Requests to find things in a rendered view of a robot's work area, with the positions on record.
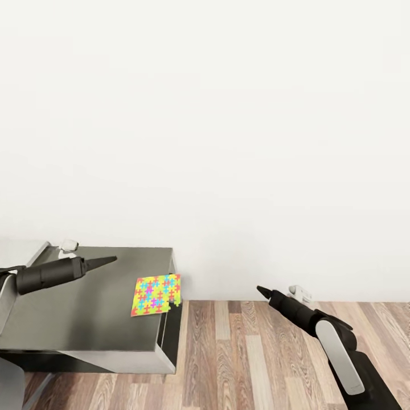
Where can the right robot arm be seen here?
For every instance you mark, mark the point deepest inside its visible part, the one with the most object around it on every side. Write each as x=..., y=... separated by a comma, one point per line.
x=360, y=384

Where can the jigsaw puzzle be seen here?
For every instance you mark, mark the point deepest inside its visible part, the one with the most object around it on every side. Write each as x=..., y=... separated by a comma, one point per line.
x=152, y=294

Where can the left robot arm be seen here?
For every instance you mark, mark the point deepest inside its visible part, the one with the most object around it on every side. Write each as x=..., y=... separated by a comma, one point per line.
x=68, y=268

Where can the desk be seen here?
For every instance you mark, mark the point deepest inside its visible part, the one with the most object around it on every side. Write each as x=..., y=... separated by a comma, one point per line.
x=85, y=326

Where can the swivel chair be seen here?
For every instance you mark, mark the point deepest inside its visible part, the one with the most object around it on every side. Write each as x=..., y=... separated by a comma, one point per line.
x=12, y=387

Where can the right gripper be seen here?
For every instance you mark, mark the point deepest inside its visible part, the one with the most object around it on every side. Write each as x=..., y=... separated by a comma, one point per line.
x=287, y=306

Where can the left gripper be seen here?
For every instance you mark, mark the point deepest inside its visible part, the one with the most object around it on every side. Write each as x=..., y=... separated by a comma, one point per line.
x=66, y=270

